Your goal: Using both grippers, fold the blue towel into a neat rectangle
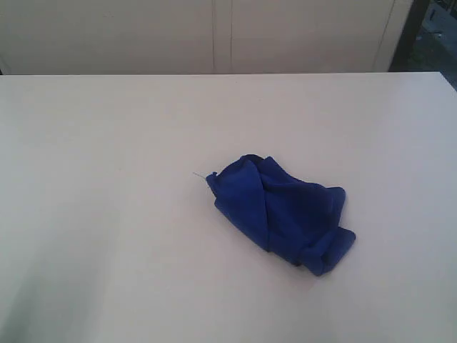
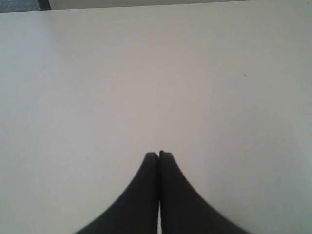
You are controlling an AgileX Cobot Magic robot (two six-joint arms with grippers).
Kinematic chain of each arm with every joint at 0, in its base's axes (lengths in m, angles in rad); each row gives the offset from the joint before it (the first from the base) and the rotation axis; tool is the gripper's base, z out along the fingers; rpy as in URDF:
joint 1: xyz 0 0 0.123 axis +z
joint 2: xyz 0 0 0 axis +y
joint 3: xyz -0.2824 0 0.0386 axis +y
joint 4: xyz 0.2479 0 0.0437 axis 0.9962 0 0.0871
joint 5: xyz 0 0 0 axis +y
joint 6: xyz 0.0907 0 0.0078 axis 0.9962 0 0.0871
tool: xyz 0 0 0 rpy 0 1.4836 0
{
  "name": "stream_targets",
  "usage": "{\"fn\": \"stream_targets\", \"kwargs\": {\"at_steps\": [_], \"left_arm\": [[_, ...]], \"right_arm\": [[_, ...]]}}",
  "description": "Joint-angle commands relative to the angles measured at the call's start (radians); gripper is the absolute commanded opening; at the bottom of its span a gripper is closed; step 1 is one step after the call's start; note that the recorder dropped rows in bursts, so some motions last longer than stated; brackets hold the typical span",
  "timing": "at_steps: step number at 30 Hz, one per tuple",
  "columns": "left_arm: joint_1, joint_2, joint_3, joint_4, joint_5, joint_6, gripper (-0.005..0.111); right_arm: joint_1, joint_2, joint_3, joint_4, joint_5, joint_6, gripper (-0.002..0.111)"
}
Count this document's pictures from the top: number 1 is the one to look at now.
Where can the blue towel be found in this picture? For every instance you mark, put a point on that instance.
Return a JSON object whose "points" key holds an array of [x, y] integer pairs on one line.
{"points": [[296, 220]]}

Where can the dark window frame post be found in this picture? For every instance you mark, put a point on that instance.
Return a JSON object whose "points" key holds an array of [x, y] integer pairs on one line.
{"points": [[407, 39]]}

